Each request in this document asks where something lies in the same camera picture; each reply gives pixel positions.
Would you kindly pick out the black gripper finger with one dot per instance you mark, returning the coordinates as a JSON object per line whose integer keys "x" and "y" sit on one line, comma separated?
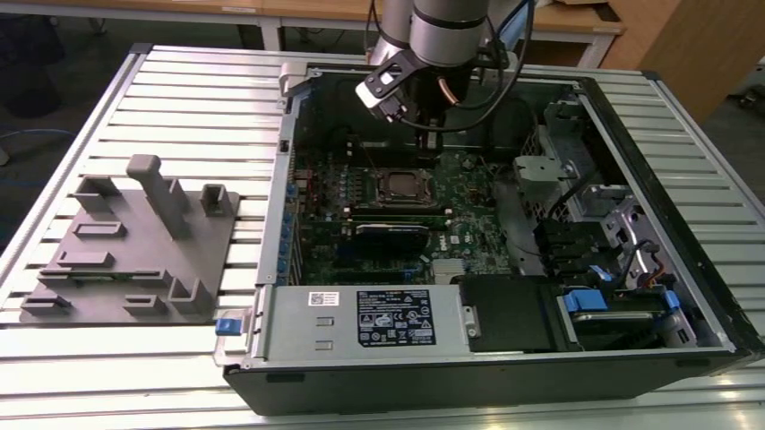
{"x": 430, "y": 139}

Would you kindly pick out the small CPU plate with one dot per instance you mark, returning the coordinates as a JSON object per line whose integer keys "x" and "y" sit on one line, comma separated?
{"x": 406, "y": 183}

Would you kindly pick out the metal drive cage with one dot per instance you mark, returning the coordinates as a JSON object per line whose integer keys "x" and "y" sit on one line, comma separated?
{"x": 538, "y": 170}

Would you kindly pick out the green motherboard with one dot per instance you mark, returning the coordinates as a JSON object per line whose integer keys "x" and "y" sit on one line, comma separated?
{"x": 471, "y": 224}

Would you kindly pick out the black graphics card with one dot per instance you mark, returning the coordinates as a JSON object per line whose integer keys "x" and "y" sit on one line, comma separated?
{"x": 391, "y": 244}

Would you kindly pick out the silver chipset heatsink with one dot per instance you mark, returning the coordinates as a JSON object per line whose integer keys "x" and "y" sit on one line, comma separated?
{"x": 448, "y": 271}

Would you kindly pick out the hard disk in blue carrier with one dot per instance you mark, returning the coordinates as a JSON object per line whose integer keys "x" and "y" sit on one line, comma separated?
{"x": 582, "y": 300}

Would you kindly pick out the wooden cabinet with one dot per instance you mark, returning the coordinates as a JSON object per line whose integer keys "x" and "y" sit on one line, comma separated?
{"x": 687, "y": 45}

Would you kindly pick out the silver power supply unit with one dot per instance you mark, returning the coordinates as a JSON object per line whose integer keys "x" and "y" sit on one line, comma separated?
{"x": 299, "y": 331}

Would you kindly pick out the grey plastic parts rack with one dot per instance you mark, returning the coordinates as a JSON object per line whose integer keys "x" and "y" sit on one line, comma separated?
{"x": 149, "y": 251}

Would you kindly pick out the blue plastic clip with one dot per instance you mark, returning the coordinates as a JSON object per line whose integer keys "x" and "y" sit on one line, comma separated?
{"x": 670, "y": 299}

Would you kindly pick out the blue case latch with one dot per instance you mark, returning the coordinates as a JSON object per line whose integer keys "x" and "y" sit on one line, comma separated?
{"x": 227, "y": 327}

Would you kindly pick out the grey equipment on wheels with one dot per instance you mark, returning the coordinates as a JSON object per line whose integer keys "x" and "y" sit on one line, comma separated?
{"x": 755, "y": 89}

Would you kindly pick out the black open PC case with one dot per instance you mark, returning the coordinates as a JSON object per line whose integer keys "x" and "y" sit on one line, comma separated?
{"x": 418, "y": 389}

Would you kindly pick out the black office chair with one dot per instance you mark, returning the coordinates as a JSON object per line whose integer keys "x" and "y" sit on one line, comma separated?
{"x": 29, "y": 67}

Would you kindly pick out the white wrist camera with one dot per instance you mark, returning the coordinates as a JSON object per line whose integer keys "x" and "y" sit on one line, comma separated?
{"x": 382, "y": 85}

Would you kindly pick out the wooden desk white frame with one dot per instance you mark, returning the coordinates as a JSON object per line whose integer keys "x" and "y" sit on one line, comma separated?
{"x": 589, "y": 22}

